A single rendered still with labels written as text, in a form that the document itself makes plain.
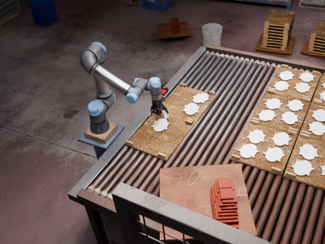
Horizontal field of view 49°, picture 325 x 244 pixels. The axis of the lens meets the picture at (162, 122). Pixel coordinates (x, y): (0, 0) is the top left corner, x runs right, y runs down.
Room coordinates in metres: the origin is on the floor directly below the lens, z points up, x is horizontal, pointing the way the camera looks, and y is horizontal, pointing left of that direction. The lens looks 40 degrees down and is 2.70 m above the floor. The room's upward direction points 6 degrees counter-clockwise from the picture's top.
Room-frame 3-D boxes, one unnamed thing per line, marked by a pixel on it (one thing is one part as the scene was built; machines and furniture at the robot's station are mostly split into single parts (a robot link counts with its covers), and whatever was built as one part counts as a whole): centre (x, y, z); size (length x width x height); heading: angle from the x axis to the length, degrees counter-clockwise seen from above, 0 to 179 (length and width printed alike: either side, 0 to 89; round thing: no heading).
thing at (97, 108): (2.12, 0.48, 1.09); 0.13 x 0.12 x 0.14; 154
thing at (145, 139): (1.96, 0.02, 0.93); 0.41 x 0.35 x 0.02; 145
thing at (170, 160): (2.13, -0.29, 0.90); 1.95 x 0.05 x 0.05; 147
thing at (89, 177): (2.35, 0.06, 0.89); 2.08 x 0.09 x 0.06; 147
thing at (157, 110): (2.02, 0.03, 1.15); 0.09 x 0.08 x 0.12; 158
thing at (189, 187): (1.26, -0.19, 1.03); 0.50 x 0.50 x 0.02; 87
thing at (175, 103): (2.30, -0.21, 0.93); 0.41 x 0.35 x 0.02; 145
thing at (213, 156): (1.99, -0.50, 0.90); 1.95 x 0.05 x 0.05; 147
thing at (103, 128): (2.11, 0.48, 0.97); 0.15 x 0.15 x 0.10
